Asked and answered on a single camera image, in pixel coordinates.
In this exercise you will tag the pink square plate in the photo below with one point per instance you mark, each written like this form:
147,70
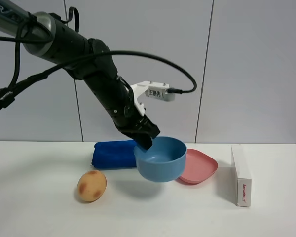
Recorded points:
198,167

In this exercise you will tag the blue folded towel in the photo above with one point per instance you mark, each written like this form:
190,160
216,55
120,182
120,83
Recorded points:
114,155

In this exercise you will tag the white long carton box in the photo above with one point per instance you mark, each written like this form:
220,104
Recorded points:
242,176

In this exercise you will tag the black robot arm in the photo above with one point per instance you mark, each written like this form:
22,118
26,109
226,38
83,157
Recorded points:
47,36

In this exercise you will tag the blue plastic bowl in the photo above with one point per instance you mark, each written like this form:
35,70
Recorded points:
164,161

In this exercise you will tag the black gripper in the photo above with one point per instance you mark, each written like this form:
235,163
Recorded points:
137,127

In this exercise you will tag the brown spotted bread bun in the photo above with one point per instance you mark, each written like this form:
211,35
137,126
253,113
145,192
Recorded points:
91,186

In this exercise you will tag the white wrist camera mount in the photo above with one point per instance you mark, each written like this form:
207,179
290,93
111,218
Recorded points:
153,90

